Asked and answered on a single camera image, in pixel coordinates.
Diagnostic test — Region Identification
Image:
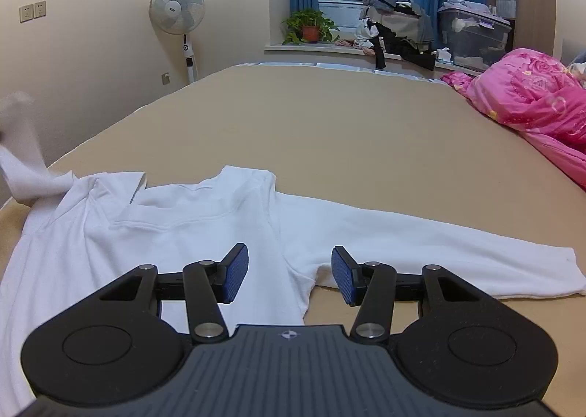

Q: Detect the clear plastic storage box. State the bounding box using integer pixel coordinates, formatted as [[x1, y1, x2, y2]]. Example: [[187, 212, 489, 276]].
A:
[[437, 0, 512, 70]]

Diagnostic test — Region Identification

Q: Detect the pile of clothes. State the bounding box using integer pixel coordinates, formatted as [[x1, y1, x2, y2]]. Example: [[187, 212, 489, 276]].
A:
[[355, 0, 438, 71]]

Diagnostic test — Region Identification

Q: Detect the white standing fan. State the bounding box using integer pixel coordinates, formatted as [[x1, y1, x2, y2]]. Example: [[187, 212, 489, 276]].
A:
[[149, 0, 207, 86]]

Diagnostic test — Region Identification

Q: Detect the white long-sleeve sweatshirt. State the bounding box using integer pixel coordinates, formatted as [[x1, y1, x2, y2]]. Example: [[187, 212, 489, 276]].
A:
[[0, 92, 586, 417]]

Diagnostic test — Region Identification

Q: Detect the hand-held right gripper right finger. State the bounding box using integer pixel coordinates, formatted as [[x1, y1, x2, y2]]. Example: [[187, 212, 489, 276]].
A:
[[330, 245, 481, 345]]

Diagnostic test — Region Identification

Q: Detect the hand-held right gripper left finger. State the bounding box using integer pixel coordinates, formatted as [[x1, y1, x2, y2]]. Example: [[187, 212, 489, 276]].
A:
[[98, 243, 250, 345]]

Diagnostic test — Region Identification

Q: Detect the pink floral quilt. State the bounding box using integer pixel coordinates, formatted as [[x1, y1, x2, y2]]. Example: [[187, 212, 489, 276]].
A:
[[440, 48, 586, 193]]

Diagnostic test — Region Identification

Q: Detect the green potted plant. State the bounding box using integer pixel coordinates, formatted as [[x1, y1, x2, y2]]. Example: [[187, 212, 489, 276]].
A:
[[280, 9, 340, 46]]

